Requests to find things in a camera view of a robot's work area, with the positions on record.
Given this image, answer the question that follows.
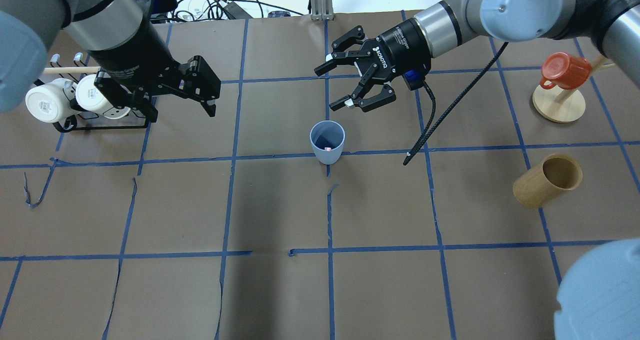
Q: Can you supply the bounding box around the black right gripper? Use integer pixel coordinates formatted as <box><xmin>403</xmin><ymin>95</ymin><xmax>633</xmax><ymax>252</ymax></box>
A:
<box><xmin>314</xmin><ymin>19</ymin><xmax>432</xmax><ymax>113</ymax></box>

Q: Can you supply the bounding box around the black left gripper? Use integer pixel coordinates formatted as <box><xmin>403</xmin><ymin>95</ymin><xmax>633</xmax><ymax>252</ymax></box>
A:
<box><xmin>94</xmin><ymin>55</ymin><xmax>222</xmax><ymax>122</ymax></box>

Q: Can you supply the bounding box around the blue plastic cup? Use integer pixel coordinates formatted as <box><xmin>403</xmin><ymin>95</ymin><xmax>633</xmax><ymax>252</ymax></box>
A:
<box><xmin>309</xmin><ymin>120</ymin><xmax>346</xmax><ymax>165</ymax></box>

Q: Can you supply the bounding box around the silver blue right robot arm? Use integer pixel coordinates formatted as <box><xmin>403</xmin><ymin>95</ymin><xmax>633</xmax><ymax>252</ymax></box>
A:
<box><xmin>314</xmin><ymin>0</ymin><xmax>640</xmax><ymax>112</ymax></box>

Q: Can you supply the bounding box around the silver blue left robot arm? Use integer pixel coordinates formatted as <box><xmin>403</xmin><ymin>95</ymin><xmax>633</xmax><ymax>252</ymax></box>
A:
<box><xmin>1</xmin><ymin>0</ymin><xmax>221</xmax><ymax>122</ymax></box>

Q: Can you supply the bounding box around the wooden cup tree stand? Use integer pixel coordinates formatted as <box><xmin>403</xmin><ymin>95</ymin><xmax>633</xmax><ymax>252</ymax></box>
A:
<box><xmin>532</xmin><ymin>55</ymin><xmax>617</xmax><ymax>124</ymax></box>

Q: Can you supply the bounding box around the black power brick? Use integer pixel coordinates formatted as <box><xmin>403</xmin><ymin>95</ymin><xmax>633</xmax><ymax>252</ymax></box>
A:
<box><xmin>222</xmin><ymin>2</ymin><xmax>253</xmax><ymax>20</ymax></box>

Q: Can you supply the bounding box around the white mug far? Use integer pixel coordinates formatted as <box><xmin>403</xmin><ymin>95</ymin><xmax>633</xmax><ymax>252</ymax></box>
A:
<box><xmin>75</xmin><ymin>73</ymin><xmax>131</xmax><ymax>120</ymax></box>

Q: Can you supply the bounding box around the white mug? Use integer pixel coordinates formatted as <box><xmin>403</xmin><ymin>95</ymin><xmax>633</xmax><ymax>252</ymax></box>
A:
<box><xmin>75</xmin><ymin>73</ymin><xmax>131</xmax><ymax>120</ymax></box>
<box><xmin>25</xmin><ymin>78</ymin><xmax>80</xmax><ymax>124</ymax></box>

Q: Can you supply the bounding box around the white mug near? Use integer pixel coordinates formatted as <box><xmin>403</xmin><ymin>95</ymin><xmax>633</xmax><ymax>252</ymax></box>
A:
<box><xmin>25</xmin><ymin>78</ymin><xmax>80</xmax><ymax>124</ymax></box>

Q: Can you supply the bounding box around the red mug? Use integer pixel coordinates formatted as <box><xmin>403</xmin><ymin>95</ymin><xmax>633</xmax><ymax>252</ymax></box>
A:
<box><xmin>539</xmin><ymin>51</ymin><xmax>593</xmax><ymax>90</ymax></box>

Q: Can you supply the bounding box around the wooden cylinder holder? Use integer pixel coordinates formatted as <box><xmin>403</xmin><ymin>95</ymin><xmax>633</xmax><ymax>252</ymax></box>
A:
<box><xmin>512</xmin><ymin>153</ymin><xmax>584</xmax><ymax>209</ymax></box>

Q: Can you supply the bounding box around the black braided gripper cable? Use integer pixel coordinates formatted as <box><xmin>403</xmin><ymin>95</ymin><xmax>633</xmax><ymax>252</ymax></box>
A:
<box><xmin>403</xmin><ymin>42</ymin><xmax>510</xmax><ymax>167</ymax></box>

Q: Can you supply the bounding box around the aluminium frame post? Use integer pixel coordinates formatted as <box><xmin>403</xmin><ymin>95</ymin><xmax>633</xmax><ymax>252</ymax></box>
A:
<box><xmin>310</xmin><ymin>0</ymin><xmax>335</xmax><ymax>21</ymax></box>

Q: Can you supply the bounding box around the black wire mug rack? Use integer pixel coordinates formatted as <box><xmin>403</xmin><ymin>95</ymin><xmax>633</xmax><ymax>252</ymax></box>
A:
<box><xmin>49</xmin><ymin>51</ymin><xmax>150</xmax><ymax>134</ymax></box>

